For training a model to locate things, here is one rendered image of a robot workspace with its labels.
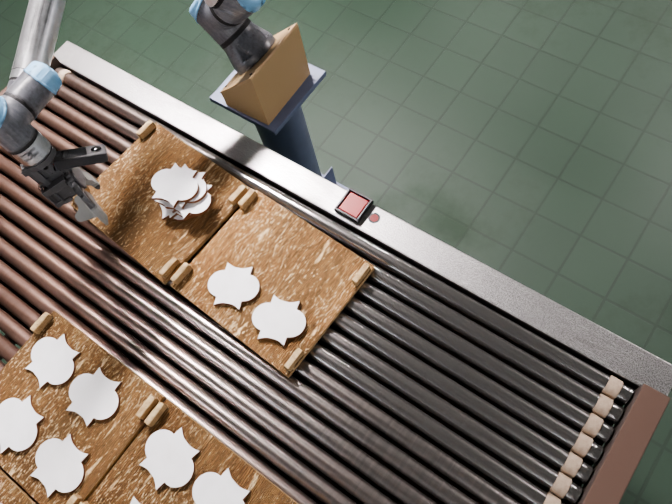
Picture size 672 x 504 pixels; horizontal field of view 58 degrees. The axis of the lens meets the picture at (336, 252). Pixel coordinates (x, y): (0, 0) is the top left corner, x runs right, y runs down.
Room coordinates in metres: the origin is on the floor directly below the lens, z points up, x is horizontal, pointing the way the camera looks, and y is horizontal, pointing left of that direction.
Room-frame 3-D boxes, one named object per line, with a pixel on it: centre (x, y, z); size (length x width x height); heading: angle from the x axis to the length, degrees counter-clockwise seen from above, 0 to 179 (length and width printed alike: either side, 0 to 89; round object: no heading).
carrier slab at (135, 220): (1.03, 0.43, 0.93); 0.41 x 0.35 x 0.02; 34
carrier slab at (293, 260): (0.68, 0.18, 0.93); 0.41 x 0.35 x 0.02; 36
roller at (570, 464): (0.77, 0.24, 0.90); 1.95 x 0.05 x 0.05; 39
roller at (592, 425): (0.84, 0.17, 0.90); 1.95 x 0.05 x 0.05; 39
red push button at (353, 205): (0.81, -0.08, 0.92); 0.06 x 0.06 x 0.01; 39
